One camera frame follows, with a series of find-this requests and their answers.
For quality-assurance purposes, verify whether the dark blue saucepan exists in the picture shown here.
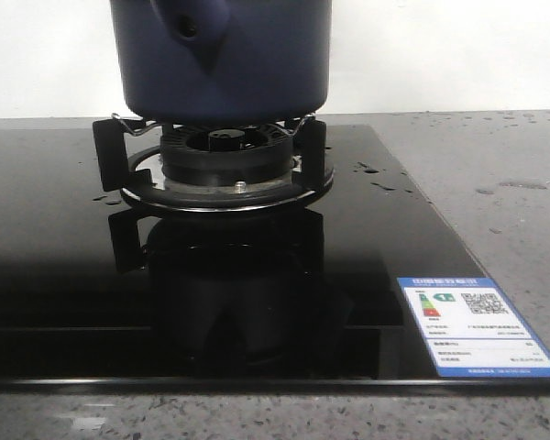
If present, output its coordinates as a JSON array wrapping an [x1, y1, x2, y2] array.
[[110, 1, 332, 125]]

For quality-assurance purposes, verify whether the black gas burner head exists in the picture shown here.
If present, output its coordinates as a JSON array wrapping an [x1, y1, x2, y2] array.
[[160, 125, 293, 186]]

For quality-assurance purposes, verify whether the black pot support grate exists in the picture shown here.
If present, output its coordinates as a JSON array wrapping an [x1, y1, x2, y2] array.
[[93, 115, 334, 213]]

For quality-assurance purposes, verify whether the blue energy label sticker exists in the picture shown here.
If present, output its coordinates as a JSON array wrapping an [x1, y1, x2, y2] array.
[[398, 277, 550, 379]]

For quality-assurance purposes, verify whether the black glass gas stove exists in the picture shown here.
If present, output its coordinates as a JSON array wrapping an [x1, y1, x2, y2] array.
[[0, 126, 550, 394]]

